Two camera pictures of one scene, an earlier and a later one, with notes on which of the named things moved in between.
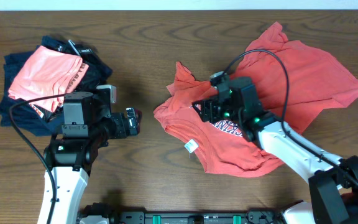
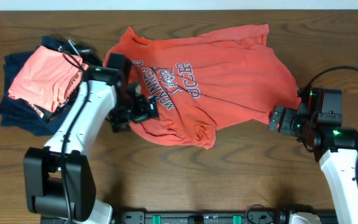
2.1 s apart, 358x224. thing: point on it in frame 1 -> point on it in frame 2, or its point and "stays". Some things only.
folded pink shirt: [46, 71] stays
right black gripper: [211, 106] -> [275, 116]
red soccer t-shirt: [297, 84] -> [202, 81]
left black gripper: [132, 126] -> [143, 114]
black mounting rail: [258, 216] stays
